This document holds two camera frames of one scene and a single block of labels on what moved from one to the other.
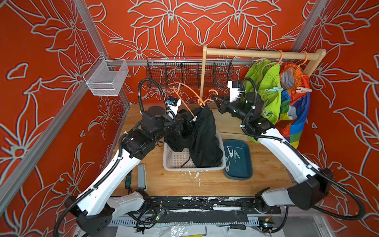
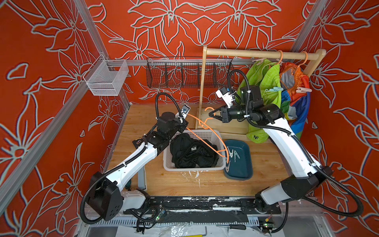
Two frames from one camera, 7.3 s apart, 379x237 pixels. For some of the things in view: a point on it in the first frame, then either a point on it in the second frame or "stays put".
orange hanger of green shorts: x=282 y=55 stays put
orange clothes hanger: x=202 y=104 to x=204 y=120
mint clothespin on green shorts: x=275 y=89 stays put
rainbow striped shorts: x=294 y=107 stays put
